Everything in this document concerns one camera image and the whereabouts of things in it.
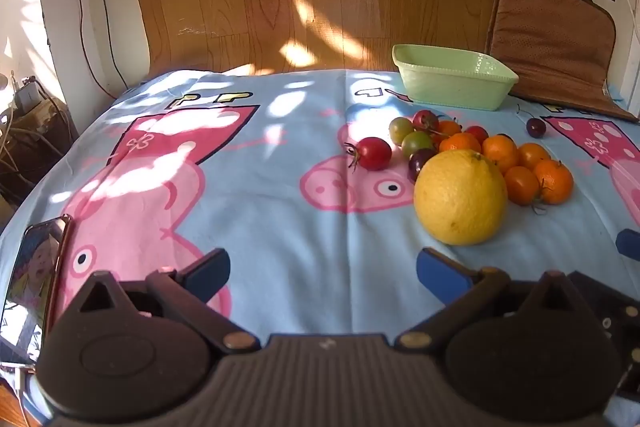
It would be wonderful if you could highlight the brown seat cushion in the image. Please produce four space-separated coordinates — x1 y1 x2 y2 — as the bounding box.
486 0 640 124

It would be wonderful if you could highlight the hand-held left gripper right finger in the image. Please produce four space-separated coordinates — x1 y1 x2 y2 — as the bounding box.
395 248 601 351

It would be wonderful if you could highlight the white charger adapter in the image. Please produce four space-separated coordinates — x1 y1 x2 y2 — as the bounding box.
14 79 45 108

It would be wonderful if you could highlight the large red tomato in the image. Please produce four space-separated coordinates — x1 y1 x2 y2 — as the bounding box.
344 137 392 172

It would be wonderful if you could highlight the tangle of cables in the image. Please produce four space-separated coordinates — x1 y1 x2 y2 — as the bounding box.
0 99 78 192

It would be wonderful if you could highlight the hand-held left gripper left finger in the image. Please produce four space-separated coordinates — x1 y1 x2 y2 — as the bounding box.
62 248 262 354

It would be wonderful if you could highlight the small mandarin orange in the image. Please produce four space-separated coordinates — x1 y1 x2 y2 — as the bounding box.
440 132 482 154
517 143 551 170
481 134 520 174

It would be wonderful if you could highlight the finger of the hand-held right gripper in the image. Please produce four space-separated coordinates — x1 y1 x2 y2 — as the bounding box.
567 271 640 358
616 228 640 260

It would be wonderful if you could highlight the light green rectangular dish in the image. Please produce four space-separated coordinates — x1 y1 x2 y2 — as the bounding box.
391 44 520 112

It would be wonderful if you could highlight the smartphone with lit screen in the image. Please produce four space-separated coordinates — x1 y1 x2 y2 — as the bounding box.
0 215 74 358

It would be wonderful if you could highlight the thin black wall cable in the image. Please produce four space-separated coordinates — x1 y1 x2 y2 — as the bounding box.
61 0 129 98

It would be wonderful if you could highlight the green cherry tomato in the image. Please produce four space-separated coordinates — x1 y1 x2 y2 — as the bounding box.
389 117 414 145
401 131 435 158

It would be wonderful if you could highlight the dark purple plum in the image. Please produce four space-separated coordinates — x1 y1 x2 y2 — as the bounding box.
407 148 438 182

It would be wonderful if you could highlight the mandarin orange with stem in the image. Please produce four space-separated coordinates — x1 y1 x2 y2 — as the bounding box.
534 159 574 214

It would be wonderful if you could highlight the dark red cherry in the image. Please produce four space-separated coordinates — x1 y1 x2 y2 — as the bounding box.
516 104 547 138

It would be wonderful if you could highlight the cartoon pig printed blanket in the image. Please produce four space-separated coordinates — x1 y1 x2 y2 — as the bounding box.
0 66 640 408

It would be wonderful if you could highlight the white phone cable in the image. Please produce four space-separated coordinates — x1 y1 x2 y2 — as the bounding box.
2 363 32 427

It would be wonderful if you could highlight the small red cherry tomato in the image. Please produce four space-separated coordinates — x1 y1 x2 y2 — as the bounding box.
413 109 440 132

